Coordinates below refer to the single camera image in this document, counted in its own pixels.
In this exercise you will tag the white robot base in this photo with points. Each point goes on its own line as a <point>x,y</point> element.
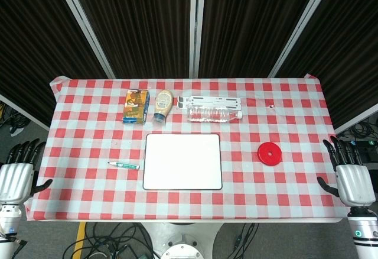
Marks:
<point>184,241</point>

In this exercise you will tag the orange blue carton box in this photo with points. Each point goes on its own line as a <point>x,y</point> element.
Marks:
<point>136,106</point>

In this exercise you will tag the white partition post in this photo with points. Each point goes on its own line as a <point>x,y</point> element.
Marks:
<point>85,31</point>
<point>195,25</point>
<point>301,31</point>

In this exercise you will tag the dark fabric partition panel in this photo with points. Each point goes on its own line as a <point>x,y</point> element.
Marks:
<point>32,40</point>
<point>251,22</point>
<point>138,22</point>
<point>348,49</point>

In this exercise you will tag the white board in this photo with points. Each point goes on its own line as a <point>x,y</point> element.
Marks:
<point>183,161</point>

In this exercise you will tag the yellow floor tape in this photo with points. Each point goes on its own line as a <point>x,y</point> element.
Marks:
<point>79,239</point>

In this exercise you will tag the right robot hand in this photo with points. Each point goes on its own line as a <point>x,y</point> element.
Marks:
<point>355,185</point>

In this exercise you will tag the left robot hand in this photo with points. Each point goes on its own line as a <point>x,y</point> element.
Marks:
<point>16,182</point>

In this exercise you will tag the black electronics box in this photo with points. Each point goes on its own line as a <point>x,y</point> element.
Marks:
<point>366,151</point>

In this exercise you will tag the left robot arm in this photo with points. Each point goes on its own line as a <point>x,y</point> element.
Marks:
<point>9,229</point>

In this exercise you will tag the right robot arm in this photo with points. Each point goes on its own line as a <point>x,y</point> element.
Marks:
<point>364,232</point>

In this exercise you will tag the beige squeeze sauce bottle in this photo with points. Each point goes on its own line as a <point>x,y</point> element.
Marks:
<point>163,103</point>

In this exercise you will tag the green marker pen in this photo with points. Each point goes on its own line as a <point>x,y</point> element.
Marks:
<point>125,165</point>

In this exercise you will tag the clear plastic water bottle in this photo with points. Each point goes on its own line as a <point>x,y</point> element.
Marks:
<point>211,114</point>

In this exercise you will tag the red white checkered tablecloth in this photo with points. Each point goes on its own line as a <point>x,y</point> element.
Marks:
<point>88,140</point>

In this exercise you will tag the red plastic disc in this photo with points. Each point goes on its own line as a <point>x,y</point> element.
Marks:
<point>269,152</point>

